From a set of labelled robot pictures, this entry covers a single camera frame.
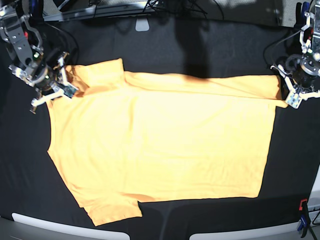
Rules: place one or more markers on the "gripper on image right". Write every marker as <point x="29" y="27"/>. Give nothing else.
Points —
<point x="299" y="73"/>

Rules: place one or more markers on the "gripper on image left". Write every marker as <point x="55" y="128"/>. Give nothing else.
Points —
<point x="44" y="72"/>

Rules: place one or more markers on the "orange t-shirt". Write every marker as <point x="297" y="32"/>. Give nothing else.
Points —
<point x="134" y="137"/>

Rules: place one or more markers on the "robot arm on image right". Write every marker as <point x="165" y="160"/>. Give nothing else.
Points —
<point x="309" y="34"/>

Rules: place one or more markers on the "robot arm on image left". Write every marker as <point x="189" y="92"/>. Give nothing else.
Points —
<point x="18" y="32"/>

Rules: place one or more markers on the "blue clamp far right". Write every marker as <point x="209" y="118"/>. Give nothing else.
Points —
<point x="300" y="18"/>

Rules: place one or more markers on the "black table cloth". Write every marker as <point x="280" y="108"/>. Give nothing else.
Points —
<point x="31" y="185"/>

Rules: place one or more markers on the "red clamp near right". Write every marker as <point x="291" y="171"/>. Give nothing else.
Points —
<point x="304" y="221"/>

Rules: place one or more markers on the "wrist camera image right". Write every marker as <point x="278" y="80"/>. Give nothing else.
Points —
<point x="293" y="99"/>

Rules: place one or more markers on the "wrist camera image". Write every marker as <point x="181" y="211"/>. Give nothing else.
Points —
<point x="69" y="90"/>
<point x="293" y="99"/>

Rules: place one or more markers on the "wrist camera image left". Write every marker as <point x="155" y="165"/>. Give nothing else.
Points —
<point x="69" y="90"/>

